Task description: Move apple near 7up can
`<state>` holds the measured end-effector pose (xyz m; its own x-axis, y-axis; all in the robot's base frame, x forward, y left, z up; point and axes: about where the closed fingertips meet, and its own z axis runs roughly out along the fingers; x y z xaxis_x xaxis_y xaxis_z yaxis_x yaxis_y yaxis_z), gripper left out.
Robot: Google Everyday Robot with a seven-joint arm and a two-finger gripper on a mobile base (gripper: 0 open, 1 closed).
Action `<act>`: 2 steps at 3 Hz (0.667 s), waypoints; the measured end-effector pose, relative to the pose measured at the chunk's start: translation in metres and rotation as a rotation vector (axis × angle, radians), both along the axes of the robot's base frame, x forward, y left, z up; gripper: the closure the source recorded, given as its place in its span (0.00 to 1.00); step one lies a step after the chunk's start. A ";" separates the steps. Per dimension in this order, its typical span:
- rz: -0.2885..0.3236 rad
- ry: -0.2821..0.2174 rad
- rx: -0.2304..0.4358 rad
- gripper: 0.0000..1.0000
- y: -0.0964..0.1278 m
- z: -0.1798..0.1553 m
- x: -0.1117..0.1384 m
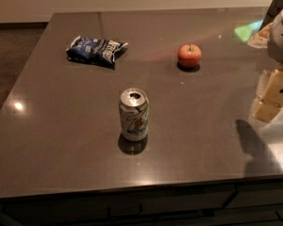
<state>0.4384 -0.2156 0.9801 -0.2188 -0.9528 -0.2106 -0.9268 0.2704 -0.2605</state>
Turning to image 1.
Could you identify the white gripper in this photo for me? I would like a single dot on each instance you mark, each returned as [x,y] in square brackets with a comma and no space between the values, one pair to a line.
[281,37]

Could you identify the red apple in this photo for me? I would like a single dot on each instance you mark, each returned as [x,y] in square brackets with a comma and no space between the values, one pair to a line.
[189,55]

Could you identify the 7up soda can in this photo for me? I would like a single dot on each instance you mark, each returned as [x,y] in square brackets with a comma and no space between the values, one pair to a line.
[134,111]

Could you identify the dark cabinet drawers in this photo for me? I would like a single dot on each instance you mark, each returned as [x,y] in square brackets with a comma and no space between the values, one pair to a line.
[250,203]

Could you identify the blue chip bag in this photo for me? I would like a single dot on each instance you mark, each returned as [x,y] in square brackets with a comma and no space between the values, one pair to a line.
[100,52]

